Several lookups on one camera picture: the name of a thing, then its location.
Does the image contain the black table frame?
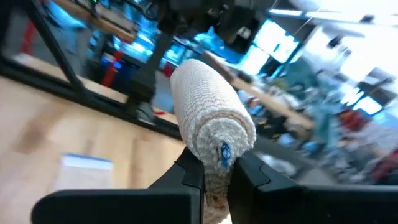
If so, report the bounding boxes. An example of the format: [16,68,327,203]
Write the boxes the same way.
[0,0,185,141]

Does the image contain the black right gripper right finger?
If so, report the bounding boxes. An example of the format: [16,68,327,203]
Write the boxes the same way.
[226,151,398,224]

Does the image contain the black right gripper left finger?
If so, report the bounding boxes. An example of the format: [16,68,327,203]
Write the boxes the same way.
[30,146,206,224]

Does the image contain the clear plastic zip bag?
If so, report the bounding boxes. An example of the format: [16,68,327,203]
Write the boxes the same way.
[52,152,114,192]

